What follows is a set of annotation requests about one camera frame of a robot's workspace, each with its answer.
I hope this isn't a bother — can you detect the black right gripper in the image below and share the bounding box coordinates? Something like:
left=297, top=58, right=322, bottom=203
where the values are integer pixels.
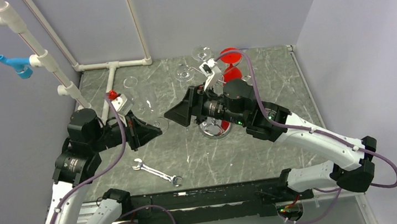
left=161, top=78, right=248, bottom=134

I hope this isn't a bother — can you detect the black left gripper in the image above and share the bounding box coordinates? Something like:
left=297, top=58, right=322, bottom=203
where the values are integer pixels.
left=87, top=105, right=164, bottom=155

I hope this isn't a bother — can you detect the clear wine glass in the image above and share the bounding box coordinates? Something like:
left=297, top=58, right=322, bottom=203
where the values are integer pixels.
left=123, top=76, right=139, bottom=89
left=137, top=89, right=157, bottom=113
left=174, top=64, right=194, bottom=82
left=192, top=45, right=213, bottom=62
left=152, top=117, right=170, bottom=133

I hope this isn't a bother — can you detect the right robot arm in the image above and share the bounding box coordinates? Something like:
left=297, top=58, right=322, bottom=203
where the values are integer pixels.
left=164, top=79, right=377, bottom=200

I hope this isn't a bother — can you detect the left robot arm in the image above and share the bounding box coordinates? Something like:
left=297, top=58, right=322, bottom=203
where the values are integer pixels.
left=45, top=108, right=162, bottom=224

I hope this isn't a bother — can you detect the chrome wine glass rack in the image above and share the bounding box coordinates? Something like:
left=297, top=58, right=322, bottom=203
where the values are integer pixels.
left=198, top=117, right=232, bottom=140

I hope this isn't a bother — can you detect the clear wine glass back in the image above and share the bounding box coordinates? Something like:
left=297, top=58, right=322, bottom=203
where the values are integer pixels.
left=192, top=45, right=213, bottom=62

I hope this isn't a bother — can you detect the red plastic wine glass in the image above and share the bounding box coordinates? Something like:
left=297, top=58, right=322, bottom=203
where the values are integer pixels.
left=220, top=53, right=243, bottom=85

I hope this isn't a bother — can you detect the silver double open wrench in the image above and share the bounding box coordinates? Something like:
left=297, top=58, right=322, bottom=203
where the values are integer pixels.
left=132, top=158, right=183, bottom=187

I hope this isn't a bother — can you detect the blue pipe fitting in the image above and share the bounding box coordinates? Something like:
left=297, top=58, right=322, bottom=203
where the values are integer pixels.
left=0, top=55, right=33, bottom=79

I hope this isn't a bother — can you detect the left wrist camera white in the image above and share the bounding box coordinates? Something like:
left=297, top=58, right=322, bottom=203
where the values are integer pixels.
left=107, top=90, right=133, bottom=116

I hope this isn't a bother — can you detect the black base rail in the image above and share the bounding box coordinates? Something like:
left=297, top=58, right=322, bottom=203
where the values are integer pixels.
left=115, top=177, right=314, bottom=224

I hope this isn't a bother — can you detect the white PVC pipe frame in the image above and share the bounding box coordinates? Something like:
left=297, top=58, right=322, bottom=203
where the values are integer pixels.
left=0, top=0, right=159, bottom=134

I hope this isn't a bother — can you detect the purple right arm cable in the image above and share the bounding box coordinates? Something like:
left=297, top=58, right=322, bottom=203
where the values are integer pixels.
left=214, top=33, right=397, bottom=224

